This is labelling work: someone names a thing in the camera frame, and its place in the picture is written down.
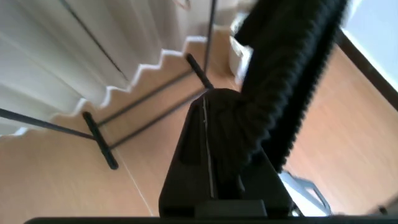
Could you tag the black shorts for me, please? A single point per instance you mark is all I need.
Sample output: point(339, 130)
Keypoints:
point(280, 77)

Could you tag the white laundry basket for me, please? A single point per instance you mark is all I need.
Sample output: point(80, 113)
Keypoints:
point(239, 59)

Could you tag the black clothes rack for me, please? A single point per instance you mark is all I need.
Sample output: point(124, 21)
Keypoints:
point(100, 140)

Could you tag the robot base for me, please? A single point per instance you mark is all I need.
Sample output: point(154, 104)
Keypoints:
point(295, 186)

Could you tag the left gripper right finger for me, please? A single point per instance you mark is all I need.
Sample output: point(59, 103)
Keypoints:
point(267, 189)

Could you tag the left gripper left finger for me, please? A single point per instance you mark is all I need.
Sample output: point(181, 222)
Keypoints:
point(186, 186)

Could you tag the white curtain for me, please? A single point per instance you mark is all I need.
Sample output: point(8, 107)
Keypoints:
point(46, 62)

